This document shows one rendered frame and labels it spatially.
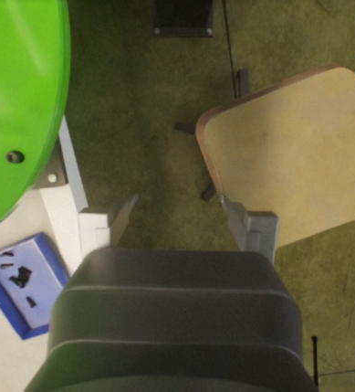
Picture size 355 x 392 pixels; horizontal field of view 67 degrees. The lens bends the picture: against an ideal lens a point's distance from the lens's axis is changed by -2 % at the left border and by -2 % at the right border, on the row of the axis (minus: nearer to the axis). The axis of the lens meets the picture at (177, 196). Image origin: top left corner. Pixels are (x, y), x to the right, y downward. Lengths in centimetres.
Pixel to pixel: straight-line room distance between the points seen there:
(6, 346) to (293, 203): 62
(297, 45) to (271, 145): 77
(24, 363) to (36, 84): 44
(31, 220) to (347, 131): 64
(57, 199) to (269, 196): 47
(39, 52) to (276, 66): 118
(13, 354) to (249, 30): 126
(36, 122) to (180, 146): 108
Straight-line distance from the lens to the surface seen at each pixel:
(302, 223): 72
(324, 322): 181
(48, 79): 19
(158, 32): 126
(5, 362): 55
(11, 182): 20
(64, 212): 37
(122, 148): 127
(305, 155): 68
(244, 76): 121
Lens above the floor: 123
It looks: 74 degrees down
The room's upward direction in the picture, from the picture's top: 177 degrees counter-clockwise
